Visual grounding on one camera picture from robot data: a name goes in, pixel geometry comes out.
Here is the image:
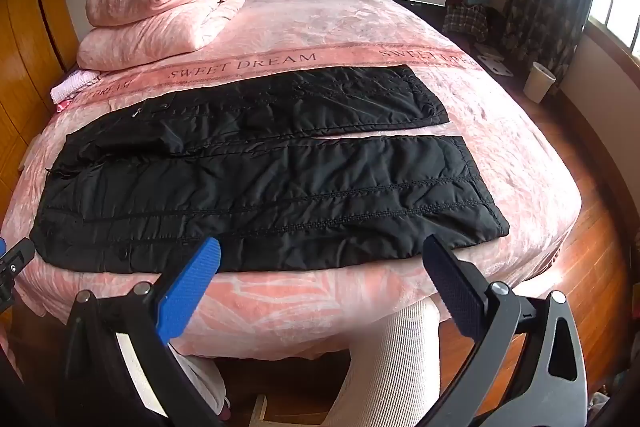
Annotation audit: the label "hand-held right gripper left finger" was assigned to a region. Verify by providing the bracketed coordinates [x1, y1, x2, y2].
[62, 237, 222, 427]

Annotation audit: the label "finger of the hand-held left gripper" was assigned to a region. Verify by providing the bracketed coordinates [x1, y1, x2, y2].
[0, 237, 36, 314]

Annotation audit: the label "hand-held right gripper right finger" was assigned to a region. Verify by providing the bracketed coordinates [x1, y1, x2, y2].
[424, 234, 588, 427]

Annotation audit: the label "black padded pants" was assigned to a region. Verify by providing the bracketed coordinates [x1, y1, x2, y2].
[30, 65, 510, 273]

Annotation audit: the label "pale pink garment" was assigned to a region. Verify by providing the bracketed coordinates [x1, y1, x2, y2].
[170, 344, 232, 420]

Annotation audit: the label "person's leg in white trousers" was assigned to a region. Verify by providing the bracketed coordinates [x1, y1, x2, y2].
[327, 299, 441, 427]

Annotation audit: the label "small wooden stool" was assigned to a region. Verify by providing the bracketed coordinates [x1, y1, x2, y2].
[250, 394, 331, 427]

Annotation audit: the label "small pink white towel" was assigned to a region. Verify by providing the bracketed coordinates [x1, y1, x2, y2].
[50, 69, 101, 104]

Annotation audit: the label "orange wooden wardrobe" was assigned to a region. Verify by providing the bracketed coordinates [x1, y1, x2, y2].
[0, 0, 83, 218]

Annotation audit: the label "white waste bin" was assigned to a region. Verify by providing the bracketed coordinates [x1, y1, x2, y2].
[524, 62, 557, 104]

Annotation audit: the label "white step stool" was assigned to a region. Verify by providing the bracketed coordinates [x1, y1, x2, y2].
[475, 47, 516, 80]

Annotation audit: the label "plaid cloth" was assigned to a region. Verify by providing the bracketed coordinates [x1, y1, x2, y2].
[442, 4, 488, 42]

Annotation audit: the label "pink printed bed blanket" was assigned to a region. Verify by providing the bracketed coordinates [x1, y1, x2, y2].
[0, 0, 583, 358]

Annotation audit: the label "folded pink quilt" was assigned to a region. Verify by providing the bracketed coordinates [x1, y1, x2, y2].
[77, 0, 247, 70]

